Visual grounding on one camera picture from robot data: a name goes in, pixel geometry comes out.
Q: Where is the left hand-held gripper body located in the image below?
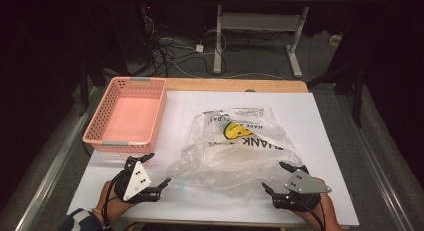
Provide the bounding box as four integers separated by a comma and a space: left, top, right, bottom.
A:
114, 155, 165, 204

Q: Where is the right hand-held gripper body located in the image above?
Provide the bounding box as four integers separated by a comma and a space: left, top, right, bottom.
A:
271, 164, 333, 213

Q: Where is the pink perforated plastic basket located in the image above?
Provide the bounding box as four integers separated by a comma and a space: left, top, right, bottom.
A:
82, 76, 168, 155

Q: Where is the clear smiley plastic bag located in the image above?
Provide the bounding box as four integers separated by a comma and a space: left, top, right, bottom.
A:
165, 106, 305, 201

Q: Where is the person's left hand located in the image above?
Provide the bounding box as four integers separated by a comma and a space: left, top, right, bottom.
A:
95, 179, 135, 223

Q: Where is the person's right hand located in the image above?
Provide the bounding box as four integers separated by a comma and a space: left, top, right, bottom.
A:
294, 193, 345, 231

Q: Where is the white board mat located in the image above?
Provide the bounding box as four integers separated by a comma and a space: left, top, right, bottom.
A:
66, 90, 361, 227

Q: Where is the wooden table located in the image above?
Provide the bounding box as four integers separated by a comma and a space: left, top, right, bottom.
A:
164, 77, 310, 94

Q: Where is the black stand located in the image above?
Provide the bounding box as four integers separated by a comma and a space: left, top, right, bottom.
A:
307, 54, 365, 129

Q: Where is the desk with white metal legs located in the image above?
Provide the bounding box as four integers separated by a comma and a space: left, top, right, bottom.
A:
199, 0, 355, 79

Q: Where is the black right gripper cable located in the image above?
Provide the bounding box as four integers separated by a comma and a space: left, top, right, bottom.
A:
294, 197, 326, 231

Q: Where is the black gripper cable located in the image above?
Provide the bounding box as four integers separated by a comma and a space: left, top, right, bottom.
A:
100, 172, 129, 231
294, 197, 326, 231

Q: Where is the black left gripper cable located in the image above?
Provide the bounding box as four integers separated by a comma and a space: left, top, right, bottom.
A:
100, 172, 129, 231

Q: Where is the bracelet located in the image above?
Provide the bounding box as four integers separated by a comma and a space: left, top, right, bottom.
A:
91, 207, 113, 229

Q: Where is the metal floor rail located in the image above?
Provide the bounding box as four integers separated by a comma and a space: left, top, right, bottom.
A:
346, 122, 416, 231
14, 85, 103, 231

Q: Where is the tangle of floor cables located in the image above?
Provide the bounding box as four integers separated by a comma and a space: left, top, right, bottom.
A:
141, 15, 231, 79

